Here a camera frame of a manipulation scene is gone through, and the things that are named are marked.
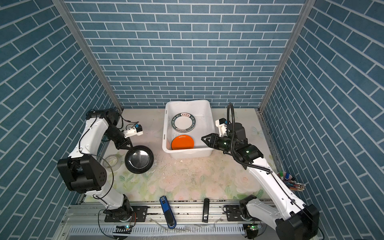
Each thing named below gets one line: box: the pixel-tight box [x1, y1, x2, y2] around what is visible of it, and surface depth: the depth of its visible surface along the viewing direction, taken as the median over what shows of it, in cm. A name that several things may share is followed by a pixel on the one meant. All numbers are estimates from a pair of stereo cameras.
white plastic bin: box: [162, 99, 215, 159], surface depth 107 cm
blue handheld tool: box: [159, 195, 177, 229], surface depth 74 cm
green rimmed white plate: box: [171, 112, 196, 133], surface depth 111 cm
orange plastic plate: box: [171, 134, 195, 150], surface depth 101 cm
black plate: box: [124, 145, 154, 174], surface depth 80 cm
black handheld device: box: [202, 198, 210, 223], surface depth 74 cm
